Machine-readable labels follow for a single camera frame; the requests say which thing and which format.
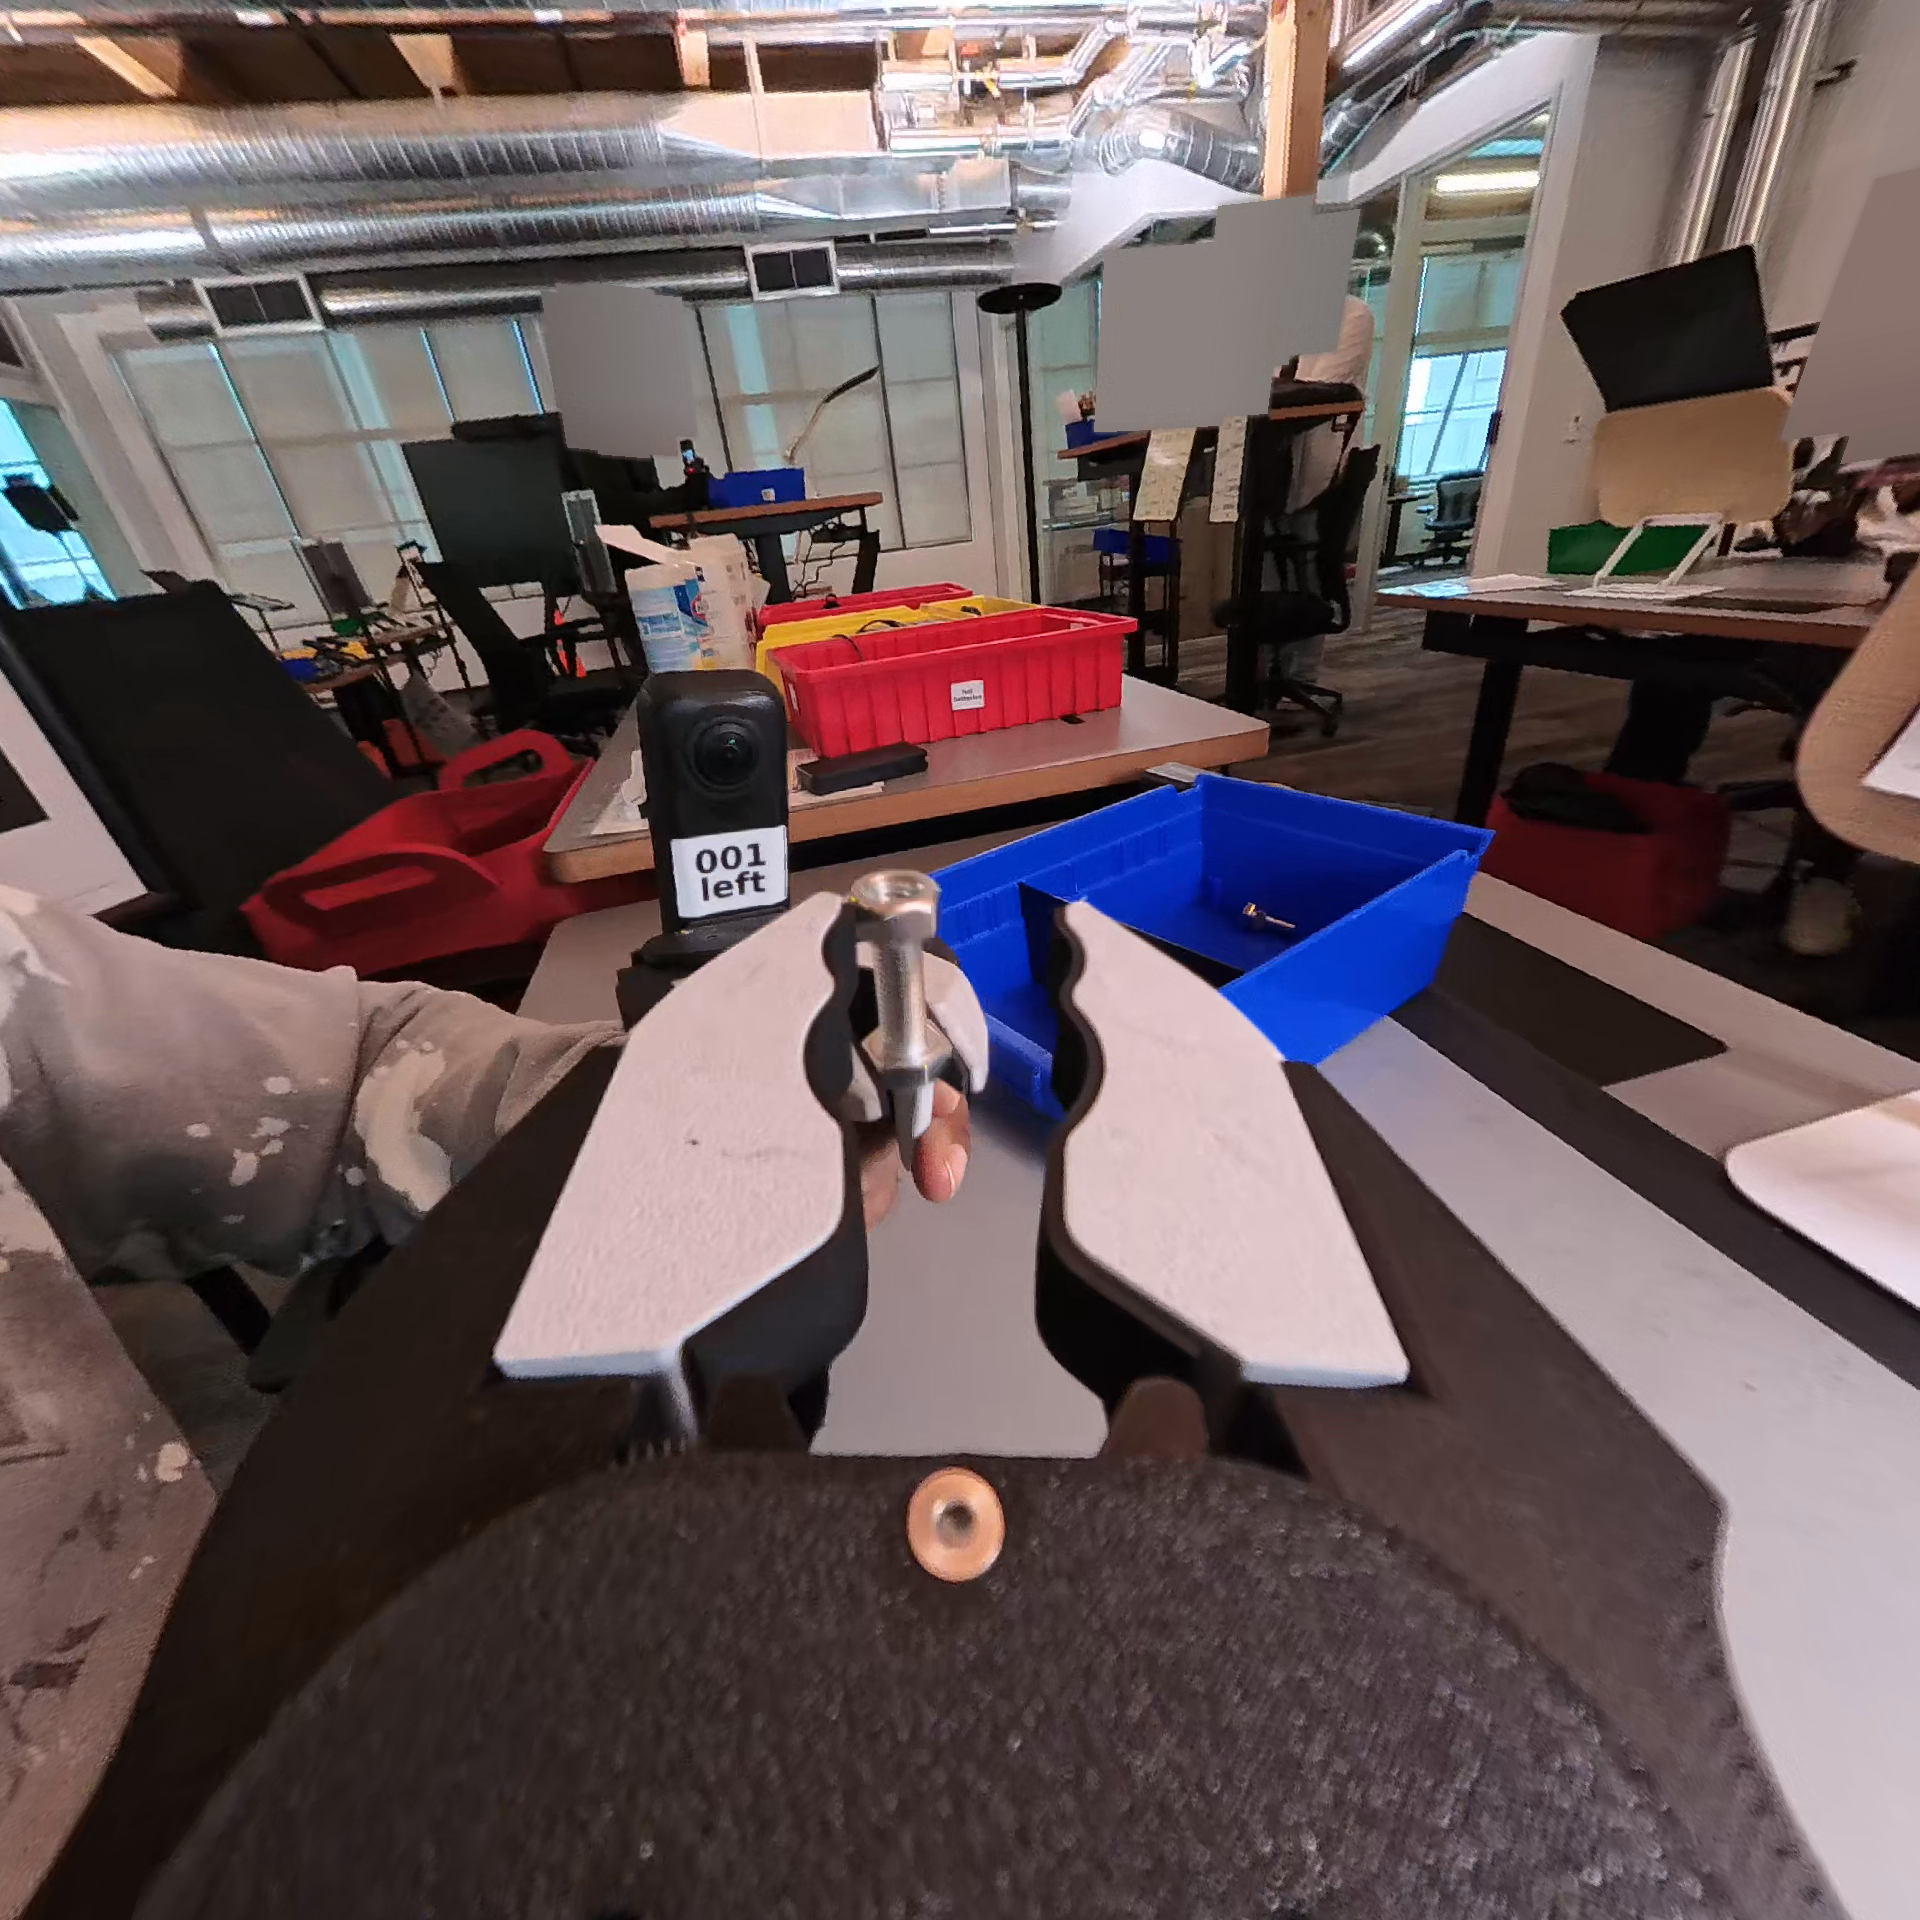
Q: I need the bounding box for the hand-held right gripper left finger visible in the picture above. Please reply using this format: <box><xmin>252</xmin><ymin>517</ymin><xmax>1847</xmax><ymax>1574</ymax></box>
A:
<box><xmin>491</xmin><ymin>886</ymin><xmax>872</xmax><ymax>1443</ymax></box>

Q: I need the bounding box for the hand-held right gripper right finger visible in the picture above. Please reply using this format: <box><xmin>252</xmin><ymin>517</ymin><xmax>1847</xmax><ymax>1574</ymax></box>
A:
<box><xmin>1037</xmin><ymin>900</ymin><xmax>1412</xmax><ymax>1421</ymax></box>

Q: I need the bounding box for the steel hex bolt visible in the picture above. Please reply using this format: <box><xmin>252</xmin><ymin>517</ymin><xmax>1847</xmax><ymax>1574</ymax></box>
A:
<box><xmin>861</xmin><ymin>918</ymin><xmax>964</xmax><ymax>1105</ymax></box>

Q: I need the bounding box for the blue plastic storage bin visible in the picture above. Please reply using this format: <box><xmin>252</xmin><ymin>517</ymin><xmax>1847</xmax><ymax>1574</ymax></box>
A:
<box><xmin>930</xmin><ymin>772</ymin><xmax>1494</xmax><ymax>1121</ymax></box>

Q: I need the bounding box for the person's left forearm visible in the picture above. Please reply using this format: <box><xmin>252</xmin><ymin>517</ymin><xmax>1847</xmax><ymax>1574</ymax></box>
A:
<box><xmin>0</xmin><ymin>885</ymin><xmax>623</xmax><ymax>1285</ymax></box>

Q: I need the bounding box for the person's left hand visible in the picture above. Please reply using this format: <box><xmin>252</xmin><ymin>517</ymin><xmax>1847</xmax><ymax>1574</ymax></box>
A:
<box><xmin>856</xmin><ymin>1076</ymin><xmax>975</xmax><ymax>1232</ymax></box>

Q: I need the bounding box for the black bin divider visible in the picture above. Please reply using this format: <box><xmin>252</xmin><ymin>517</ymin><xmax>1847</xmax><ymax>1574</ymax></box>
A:
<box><xmin>1018</xmin><ymin>885</ymin><xmax>1239</xmax><ymax>992</ymax></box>

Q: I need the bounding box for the black office chair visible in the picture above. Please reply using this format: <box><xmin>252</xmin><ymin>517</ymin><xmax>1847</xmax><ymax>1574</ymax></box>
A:
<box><xmin>412</xmin><ymin>555</ymin><xmax>639</xmax><ymax>740</ymax></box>
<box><xmin>1211</xmin><ymin>441</ymin><xmax>1383</xmax><ymax>736</ymax></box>

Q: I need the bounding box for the white cardboard carton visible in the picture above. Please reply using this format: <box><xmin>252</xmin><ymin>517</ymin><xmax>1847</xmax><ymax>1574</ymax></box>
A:
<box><xmin>597</xmin><ymin>525</ymin><xmax>758</xmax><ymax>674</ymax></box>

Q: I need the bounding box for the red labelled plastic tray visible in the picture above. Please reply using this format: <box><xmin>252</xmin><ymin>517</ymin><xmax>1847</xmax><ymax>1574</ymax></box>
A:
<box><xmin>767</xmin><ymin>608</ymin><xmax>1138</xmax><ymax>758</ymax></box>

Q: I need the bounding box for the yellow plastic tray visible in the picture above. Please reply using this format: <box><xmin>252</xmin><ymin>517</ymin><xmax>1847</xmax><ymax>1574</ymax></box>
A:
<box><xmin>754</xmin><ymin>595</ymin><xmax>1037</xmax><ymax>684</ymax></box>

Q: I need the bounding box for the grey desk with wood edge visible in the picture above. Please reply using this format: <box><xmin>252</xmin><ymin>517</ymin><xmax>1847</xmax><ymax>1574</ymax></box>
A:
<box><xmin>544</xmin><ymin>674</ymin><xmax>1274</xmax><ymax>886</ymax></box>

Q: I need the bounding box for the dark green board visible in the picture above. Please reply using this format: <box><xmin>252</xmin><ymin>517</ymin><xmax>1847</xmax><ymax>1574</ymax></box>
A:
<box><xmin>402</xmin><ymin>417</ymin><xmax>662</xmax><ymax>595</ymax></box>

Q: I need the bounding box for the red fabric bag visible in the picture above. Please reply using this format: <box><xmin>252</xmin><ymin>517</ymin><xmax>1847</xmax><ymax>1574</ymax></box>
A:
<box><xmin>1486</xmin><ymin>761</ymin><xmax>1735</xmax><ymax>944</ymax></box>

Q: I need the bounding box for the tall standing desk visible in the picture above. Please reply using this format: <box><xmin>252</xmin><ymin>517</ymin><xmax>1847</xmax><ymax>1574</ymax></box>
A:
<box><xmin>1055</xmin><ymin>398</ymin><xmax>1370</xmax><ymax>707</ymax></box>

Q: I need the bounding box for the black floor lamp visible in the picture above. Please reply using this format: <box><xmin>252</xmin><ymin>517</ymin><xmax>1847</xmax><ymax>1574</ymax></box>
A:
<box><xmin>979</xmin><ymin>280</ymin><xmax>1066</xmax><ymax>602</ymax></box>

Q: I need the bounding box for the person's grey patterned sweatshirt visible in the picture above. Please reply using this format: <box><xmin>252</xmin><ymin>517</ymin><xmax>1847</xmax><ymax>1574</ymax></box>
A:
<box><xmin>0</xmin><ymin>1161</ymin><xmax>227</xmax><ymax>1876</ymax></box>

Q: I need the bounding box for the wooden-topped work desk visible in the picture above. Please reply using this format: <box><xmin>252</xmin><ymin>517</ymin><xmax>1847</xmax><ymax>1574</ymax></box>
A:
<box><xmin>1375</xmin><ymin>563</ymin><xmax>1884</xmax><ymax>835</ymax></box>

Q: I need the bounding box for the small green bin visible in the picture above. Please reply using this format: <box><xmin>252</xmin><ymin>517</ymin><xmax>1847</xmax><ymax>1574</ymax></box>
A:
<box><xmin>1544</xmin><ymin>517</ymin><xmax>1723</xmax><ymax>578</ymax></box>

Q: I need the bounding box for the beige rounded board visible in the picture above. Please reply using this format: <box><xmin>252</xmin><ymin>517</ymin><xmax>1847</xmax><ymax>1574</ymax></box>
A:
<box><xmin>1591</xmin><ymin>386</ymin><xmax>1794</xmax><ymax>523</ymax></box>

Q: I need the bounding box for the black light flag panel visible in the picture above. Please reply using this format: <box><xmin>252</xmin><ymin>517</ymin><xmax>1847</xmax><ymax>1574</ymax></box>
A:
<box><xmin>1558</xmin><ymin>245</ymin><xmax>1779</xmax><ymax>413</ymax></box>

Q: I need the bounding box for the white rounded base plate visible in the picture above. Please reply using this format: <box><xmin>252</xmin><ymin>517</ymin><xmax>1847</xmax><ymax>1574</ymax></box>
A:
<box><xmin>1726</xmin><ymin>1093</ymin><xmax>1920</xmax><ymax>1309</ymax></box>

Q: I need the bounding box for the silver ceiling duct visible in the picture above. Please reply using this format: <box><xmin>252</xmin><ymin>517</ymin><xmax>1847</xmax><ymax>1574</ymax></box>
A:
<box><xmin>0</xmin><ymin>97</ymin><xmax>1021</xmax><ymax>273</ymax></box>

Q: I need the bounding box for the wooden support post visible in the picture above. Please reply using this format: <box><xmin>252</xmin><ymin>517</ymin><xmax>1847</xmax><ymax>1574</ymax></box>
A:
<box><xmin>1260</xmin><ymin>0</ymin><xmax>1334</xmax><ymax>196</ymax></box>

